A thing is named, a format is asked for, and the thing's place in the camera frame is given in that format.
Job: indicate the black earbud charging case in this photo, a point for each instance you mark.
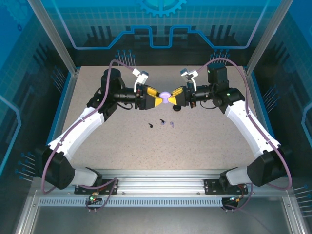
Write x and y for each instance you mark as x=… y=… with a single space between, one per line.
x=176 y=108

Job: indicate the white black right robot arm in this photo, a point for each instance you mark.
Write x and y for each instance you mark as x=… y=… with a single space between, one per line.
x=243 y=122

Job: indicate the purple earbud charging case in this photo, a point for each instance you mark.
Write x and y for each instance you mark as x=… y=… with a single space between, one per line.
x=164 y=95

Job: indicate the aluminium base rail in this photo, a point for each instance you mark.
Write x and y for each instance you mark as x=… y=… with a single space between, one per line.
x=158 y=182

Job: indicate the small LED connector board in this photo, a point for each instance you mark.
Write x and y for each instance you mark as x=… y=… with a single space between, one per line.
x=92 y=198
x=235 y=199

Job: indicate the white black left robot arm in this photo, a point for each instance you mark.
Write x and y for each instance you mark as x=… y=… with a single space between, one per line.
x=80 y=126

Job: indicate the aluminium frame post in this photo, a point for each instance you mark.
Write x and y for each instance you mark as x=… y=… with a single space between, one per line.
x=55 y=36
x=268 y=36

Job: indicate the small black screw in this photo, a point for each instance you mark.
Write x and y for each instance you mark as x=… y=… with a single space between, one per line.
x=150 y=125

